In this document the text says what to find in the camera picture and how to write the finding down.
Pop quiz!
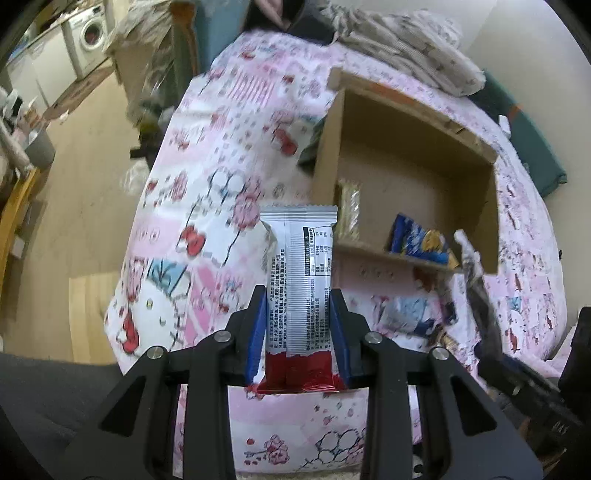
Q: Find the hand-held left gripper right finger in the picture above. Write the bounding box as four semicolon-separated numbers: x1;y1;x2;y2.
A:
329;288;543;480

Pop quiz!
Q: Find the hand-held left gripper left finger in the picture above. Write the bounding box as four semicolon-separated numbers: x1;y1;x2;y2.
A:
65;285;273;480

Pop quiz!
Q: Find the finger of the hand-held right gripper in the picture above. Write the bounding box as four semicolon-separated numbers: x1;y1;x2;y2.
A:
478;344;561;407

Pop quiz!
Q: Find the silver red snack packet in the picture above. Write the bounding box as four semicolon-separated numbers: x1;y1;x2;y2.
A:
249;204;345;393

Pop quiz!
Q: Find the brown cardboard box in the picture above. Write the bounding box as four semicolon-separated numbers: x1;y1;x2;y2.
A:
311;67;502;275

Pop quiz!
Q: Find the blue snack packet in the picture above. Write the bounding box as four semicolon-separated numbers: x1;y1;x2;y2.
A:
387;213;460;269

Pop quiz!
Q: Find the beige cracker packet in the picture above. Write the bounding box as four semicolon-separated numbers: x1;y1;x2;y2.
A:
336;181;362;241

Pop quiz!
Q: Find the wooden board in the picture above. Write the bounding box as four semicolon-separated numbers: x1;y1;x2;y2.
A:
69;272;123;365

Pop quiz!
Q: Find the dark green packet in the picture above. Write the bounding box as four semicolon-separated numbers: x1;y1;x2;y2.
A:
298;117;326;171

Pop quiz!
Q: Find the clear plastic bag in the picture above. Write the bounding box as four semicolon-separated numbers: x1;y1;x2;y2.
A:
122;164;151;195

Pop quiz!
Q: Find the pink cartoon printed bedsheet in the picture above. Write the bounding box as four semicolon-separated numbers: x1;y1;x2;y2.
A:
104;32;568;476

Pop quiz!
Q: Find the dark cloth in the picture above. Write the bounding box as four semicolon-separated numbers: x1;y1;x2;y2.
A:
0;351;134;480

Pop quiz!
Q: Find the teal mattress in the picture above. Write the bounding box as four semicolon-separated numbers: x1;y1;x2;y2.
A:
475;69;568;199

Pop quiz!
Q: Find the yellow wooden furniture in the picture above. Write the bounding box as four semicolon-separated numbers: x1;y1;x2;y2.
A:
0;168;40;273

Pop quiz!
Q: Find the grey bin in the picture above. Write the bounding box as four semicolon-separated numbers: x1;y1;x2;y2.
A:
25;129;56;169

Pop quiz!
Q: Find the teal chair with plastic cover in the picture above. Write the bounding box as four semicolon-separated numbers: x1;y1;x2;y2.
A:
111;0;241;134

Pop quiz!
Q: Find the crumpled floral quilt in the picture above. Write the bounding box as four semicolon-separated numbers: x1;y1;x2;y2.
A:
323;9;485;95

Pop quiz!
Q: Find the dark bag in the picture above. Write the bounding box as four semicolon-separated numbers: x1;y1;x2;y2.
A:
245;0;338;44

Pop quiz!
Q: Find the white cabinet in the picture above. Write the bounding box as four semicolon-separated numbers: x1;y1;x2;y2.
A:
9;28;77;109

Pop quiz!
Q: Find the white washing machine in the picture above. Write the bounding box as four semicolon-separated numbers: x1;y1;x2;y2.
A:
65;7;114;77

